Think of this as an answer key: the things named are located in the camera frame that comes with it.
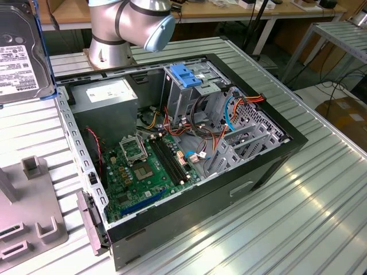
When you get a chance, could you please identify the blue data wire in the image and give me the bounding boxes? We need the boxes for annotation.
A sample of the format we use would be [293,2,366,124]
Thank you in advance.
[224,96,239,132]

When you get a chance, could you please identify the orange red power wire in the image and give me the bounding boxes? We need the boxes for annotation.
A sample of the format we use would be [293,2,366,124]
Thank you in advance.
[232,95,267,116]

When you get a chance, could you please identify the hard disk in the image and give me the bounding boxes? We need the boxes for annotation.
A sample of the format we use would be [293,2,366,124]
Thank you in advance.
[0,0,57,109]

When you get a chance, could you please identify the metal disk bay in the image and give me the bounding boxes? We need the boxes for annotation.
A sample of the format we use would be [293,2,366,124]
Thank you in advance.
[203,123,290,180]

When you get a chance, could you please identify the black RAM slot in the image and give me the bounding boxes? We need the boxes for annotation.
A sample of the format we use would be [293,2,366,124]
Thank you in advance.
[150,139,179,186]
[158,137,188,182]
[154,139,184,184]
[162,136,191,180]

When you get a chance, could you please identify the metal optical drive cage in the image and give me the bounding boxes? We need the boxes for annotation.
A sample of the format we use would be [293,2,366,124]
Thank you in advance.
[160,58,233,127]

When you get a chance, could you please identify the CPU socket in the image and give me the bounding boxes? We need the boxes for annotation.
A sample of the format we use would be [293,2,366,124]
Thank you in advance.
[132,163,155,182]

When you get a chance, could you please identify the metal socket cover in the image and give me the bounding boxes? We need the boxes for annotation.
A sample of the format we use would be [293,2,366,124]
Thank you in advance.
[119,134,149,165]

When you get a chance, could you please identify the green motherboard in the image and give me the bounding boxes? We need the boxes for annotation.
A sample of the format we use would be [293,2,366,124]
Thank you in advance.
[100,133,201,224]

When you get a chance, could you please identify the blue expansion slot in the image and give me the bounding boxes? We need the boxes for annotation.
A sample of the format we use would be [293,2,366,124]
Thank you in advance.
[119,187,169,217]

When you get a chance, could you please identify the grey power supply unit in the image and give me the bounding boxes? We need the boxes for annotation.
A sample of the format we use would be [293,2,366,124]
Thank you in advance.
[68,77,139,148]

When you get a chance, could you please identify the black open PC case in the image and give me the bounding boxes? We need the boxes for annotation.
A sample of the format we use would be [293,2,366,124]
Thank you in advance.
[54,53,309,272]

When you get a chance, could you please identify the black case fan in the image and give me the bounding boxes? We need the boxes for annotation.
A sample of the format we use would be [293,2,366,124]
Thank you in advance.
[85,128,108,190]

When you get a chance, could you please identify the grey plastic case panel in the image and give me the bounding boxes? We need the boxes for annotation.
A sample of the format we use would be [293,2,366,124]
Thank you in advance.
[76,190,111,256]

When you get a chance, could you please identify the black stand pole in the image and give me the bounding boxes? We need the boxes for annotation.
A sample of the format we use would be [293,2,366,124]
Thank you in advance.
[243,0,272,55]

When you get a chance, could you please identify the brown cardboard box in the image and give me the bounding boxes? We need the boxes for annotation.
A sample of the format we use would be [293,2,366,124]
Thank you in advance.
[315,96,367,150]

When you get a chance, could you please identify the grey parts rack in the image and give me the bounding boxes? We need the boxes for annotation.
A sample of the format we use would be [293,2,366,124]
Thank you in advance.
[0,156,69,266]

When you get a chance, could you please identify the metal slat side table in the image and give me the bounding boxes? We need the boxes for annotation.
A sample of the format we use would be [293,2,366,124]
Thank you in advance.
[282,21,367,84]

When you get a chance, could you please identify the orange red wire bundle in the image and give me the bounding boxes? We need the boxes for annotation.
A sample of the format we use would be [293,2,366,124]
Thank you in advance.
[162,105,230,157]

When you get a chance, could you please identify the white plug thin wires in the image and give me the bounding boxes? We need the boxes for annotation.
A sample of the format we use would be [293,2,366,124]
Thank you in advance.
[189,151,212,164]

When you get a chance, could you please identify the black wire loop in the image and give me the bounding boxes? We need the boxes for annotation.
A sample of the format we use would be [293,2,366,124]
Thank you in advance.
[190,96,227,141]

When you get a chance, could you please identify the yellow orange wires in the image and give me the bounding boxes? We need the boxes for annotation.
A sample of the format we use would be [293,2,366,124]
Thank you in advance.
[145,111,159,129]

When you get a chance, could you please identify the blue plastic drive bracket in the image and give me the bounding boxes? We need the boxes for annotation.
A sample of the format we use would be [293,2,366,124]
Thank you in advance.
[169,64,204,89]

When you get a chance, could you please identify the red black fan wire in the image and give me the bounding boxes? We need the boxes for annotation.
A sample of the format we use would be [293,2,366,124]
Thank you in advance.
[85,127,103,172]

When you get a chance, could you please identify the wooden desk white frame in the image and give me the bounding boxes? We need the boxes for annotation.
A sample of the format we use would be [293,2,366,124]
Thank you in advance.
[37,0,348,55]

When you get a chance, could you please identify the black camera cable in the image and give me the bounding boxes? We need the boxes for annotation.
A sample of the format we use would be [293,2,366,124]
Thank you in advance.
[46,0,61,33]

